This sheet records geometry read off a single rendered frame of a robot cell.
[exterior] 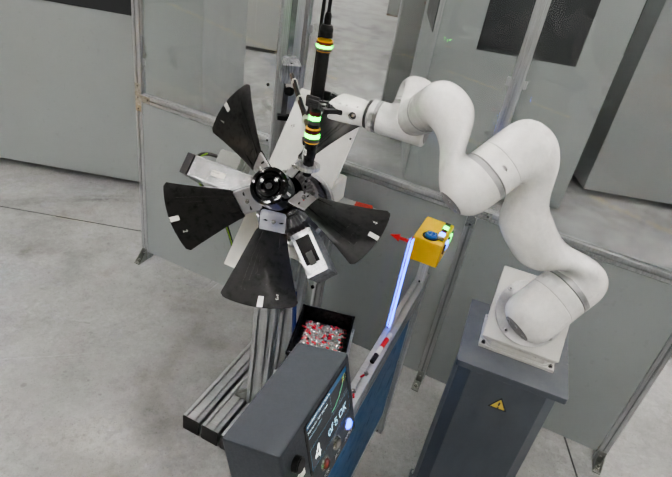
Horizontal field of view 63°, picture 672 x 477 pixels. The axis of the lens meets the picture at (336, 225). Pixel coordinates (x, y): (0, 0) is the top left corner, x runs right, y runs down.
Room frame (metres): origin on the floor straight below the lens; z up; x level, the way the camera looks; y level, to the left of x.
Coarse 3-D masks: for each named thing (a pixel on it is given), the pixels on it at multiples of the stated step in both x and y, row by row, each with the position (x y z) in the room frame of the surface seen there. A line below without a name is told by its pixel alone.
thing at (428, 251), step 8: (424, 224) 1.61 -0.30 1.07; (432, 224) 1.62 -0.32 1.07; (440, 224) 1.63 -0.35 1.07; (416, 232) 1.55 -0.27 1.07; (424, 232) 1.55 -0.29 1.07; (448, 232) 1.58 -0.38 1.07; (416, 240) 1.52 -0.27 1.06; (424, 240) 1.51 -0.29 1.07; (432, 240) 1.51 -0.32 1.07; (416, 248) 1.52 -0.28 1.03; (424, 248) 1.51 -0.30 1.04; (432, 248) 1.50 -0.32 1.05; (440, 248) 1.49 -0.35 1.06; (416, 256) 1.51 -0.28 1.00; (424, 256) 1.50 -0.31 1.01; (432, 256) 1.50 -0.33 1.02; (440, 256) 1.51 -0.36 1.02; (432, 264) 1.49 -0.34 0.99
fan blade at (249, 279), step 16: (256, 240) 1.32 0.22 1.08; (272, 240) 1.35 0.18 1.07; (256, 256) 1.30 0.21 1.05; (272, 256) 1.32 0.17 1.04; (288, 256) 1.35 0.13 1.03; (240, 272) 1.25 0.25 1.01; (256, 272) 1.27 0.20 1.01; (272, 272) 1.29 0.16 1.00; (288, 272) 1.31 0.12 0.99; (224, 288) 1.22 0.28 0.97; (240, 288) 1.22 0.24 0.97; (256, 288) 1.24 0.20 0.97; (272, 288) 1.26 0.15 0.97; (288, 288) 1.28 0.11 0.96; (256, 304) 1.21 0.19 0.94; (272, 304) 1.23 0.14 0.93; (288, 304) 1.24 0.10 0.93
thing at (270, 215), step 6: (264, 210) 1.40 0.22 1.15; (270, 210) 1.41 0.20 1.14; (264, 216) 1.39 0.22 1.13; (270, 216) 1.40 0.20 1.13; (276, 216) 1.41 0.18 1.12; (282, 216) 1.42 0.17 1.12; (264, 222) 1.37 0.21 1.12; (270, 222) 1.39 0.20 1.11; (276, 222) 1.40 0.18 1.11; (282, 222) 1.41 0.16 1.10; (264, 228) 1.36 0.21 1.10; (270, 228) 1.38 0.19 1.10; (276, 228) 1.39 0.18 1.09; (282, 228) 1.40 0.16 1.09
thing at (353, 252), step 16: (320, 208) 1.39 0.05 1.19; (336, 208) 1.42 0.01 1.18; (352, 208) 1.43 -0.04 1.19; (368, 208) 1.44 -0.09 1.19; (320, 224) 1.33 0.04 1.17; (336, 224) 1.34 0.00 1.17; (352, 224) 1.36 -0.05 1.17; (368, 224) 1.37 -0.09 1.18; (384, 224) 1.38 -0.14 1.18; (336, 240) 1.29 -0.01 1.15; (352, 240) 1.30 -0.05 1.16; (368, 240) 1.31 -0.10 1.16; (352, 256) 1.26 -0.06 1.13
